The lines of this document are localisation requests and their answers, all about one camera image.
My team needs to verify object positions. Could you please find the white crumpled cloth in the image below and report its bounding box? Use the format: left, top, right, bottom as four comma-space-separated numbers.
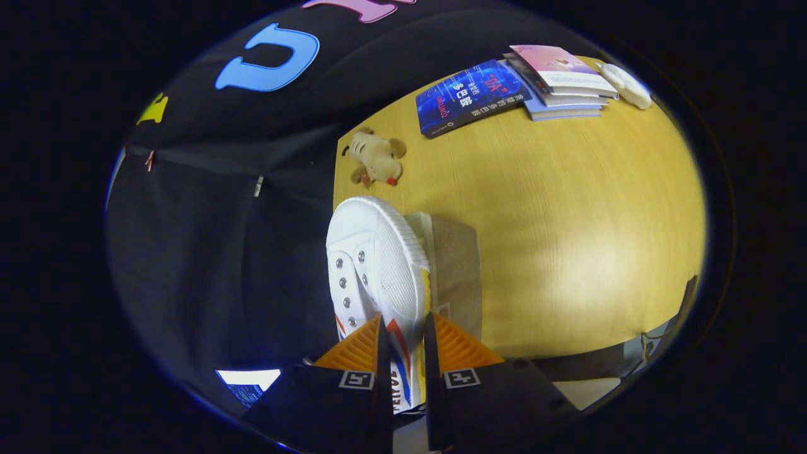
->
596, 62, 653, 110

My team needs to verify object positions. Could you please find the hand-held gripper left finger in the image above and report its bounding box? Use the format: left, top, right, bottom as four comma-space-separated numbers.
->
243, 317, 396, 454

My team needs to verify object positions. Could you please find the pale blue book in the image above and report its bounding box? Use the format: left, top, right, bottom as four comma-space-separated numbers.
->
504, 60, 603, 122

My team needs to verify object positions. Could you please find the blue cover book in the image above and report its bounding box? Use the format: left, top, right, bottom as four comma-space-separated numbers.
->
415, 59, 533, 139

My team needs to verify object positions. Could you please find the tan plush dog toy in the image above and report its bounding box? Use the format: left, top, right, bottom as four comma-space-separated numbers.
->
342, 127, 407, 189

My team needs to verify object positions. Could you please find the computer monitor screen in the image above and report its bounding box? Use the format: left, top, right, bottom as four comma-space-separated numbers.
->
216, 369, 282, 407

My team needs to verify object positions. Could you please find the beige fabric storage box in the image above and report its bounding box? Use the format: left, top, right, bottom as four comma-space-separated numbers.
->
403, 211, 485, 354

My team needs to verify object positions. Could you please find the white canvas shoe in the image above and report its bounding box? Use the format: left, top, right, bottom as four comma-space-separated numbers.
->
325, 195, 433, 417

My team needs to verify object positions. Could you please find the black table frame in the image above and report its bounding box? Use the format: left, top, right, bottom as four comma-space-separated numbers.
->
533, 340, 647, 383

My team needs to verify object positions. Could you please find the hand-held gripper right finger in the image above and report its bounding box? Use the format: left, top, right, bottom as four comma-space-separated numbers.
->
424, 312, 581, 452

